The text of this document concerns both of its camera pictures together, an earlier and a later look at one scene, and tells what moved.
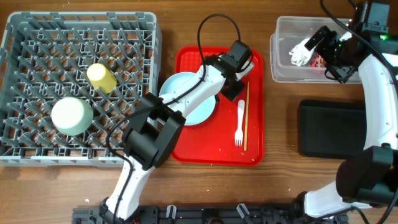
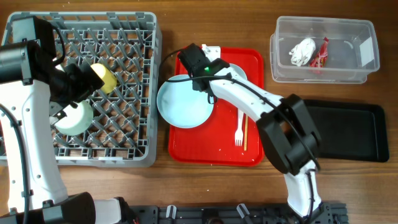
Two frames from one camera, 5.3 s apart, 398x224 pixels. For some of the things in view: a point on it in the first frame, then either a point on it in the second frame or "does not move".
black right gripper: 342,73 → 193,87
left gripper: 234,93 → 86,84
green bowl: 72,116 does not move
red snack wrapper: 318,62 does not move
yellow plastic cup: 101,78 does not move
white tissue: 300,54 does not move
